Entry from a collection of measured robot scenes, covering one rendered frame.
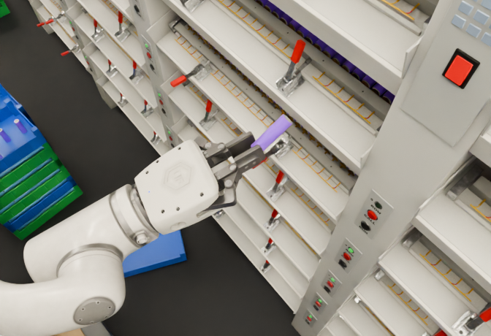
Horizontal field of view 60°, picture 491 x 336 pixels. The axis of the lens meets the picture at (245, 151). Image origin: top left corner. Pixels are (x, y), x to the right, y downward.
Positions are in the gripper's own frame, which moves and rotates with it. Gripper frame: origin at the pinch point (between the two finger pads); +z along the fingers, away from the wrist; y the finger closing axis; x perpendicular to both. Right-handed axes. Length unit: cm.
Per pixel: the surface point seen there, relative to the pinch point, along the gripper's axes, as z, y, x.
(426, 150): 17.6, -14.1, -2.8
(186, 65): -0.5, 42.5, 19.4
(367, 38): 18.0, -2.5, -11.2
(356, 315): 5, -14, 65
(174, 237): -38, 53, 105
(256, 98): 8.6, 23.6, 19.5
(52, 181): -67, 85, 76
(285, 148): 8.0, 11.4, 22.6
